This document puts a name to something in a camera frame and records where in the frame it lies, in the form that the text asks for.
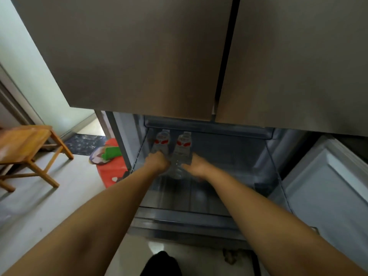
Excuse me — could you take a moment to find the person's left forearm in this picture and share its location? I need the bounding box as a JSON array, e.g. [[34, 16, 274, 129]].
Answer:
[[0, 165, 157, 276]]

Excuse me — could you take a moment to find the grey fridge body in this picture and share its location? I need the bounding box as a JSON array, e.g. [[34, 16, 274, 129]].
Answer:
[[95, 110, 144, 173]]

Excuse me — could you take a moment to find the wide grey fridge door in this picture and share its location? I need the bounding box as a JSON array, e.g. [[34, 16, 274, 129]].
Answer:
[[9, 0, 234, 122]]

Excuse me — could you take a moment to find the clear fridge drawer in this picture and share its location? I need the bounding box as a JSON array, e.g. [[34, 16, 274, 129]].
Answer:
[[128, 115, 294, 242]]

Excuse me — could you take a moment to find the clear red-label water bottle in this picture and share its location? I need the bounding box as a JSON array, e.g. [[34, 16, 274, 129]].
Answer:
[[151, 129, 171, 158], [169, 131, 193, 180]]

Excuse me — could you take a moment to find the white-lined lower fridge door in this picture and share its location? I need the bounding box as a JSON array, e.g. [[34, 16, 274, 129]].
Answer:
[[280, 135, 368, 270]]

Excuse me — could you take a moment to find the green cloth item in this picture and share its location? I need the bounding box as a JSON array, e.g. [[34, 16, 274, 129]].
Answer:
[[101, 146, 122, 161]]

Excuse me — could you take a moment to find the red floor mat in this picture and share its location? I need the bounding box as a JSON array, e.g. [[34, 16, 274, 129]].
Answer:
[[96, 138, 129, 189]]

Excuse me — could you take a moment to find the narrow grey fridge door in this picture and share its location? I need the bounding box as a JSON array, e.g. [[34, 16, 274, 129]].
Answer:
[[215, 0, 368, 137]]

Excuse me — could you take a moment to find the person's right forearm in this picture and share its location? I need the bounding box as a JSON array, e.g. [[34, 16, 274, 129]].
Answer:
[[201, 167, 368, 276]]

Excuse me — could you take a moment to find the dark patterned doormat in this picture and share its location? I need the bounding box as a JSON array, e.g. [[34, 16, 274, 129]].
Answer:
[[64, 133, 107, 156]]

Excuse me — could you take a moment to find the wooden stool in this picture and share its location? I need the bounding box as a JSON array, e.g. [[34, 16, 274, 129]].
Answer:
[[0, 125, 74, 193]]

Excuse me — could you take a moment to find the person's left hand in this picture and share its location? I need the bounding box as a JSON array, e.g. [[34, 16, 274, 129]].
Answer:
[[144, 151, 171, 177]]

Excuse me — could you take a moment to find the person's black trouser leg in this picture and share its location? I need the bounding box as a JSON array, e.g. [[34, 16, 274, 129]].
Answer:
[[140, 251, 183, 276]]

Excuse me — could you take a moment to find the person's right hand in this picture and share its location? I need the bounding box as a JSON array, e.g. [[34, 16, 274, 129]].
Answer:
[[182, 153, 214, 182]]

